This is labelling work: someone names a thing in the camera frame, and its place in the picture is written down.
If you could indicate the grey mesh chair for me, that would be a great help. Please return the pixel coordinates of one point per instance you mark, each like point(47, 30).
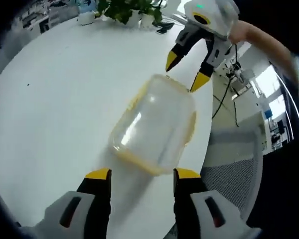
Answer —
point(231, 174)

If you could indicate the clear container with yellow clips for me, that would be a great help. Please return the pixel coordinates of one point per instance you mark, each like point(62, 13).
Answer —
point(137, 162)

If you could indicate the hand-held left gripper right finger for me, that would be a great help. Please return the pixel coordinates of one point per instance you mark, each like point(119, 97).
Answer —
point(192, 204)

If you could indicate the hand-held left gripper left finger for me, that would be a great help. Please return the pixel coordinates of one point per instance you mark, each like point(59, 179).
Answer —
point(89, 204)

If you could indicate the green potted plant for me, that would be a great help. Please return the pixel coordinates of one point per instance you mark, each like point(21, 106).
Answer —
point(129, 10)

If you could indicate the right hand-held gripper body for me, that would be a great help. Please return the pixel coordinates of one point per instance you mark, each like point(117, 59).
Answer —
point(219, 15)

